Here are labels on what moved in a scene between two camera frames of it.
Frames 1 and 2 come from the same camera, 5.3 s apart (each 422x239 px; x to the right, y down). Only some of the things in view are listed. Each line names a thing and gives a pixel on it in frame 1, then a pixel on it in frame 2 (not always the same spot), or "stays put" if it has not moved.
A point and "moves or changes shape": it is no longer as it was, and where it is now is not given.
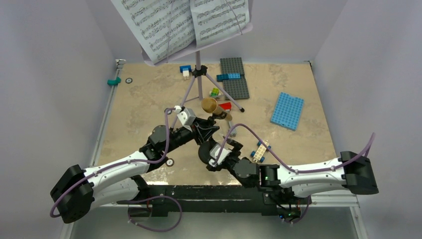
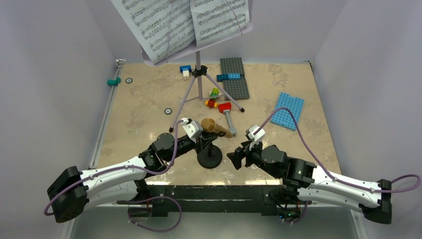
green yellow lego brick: (215, 91) stays put
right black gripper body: (229, 165) -> (253, 156)
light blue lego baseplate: (288, 111) stays put
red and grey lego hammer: (227, 106) stays put
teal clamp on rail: (114, 82) stays put
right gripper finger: (237, 145) -> (248, 145)
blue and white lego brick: (185, 69) stays put
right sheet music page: (214, 20) stays put
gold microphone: (209, 105) moves or changes shape
